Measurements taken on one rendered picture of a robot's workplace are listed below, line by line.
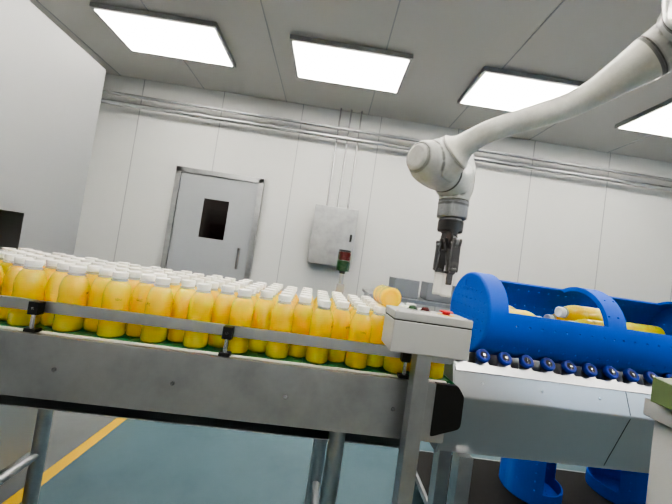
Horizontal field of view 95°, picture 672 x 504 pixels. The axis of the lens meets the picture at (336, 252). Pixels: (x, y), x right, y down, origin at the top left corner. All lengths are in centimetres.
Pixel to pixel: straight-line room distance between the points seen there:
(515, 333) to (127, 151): 519
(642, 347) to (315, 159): 404
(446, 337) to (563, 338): 52
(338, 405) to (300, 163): 401
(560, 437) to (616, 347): 35
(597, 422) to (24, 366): 169
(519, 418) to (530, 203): 438
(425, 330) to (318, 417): 38
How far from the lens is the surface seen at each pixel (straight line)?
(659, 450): 103
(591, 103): 100
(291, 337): 91
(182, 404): 100
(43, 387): 115
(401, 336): 80
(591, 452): 151
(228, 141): 495
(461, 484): 132
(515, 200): 528
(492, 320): 111
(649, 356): 149
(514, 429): 130
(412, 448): 94
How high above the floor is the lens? 119
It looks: 2 degrees up
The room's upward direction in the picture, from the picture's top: 8 degrees clockwise
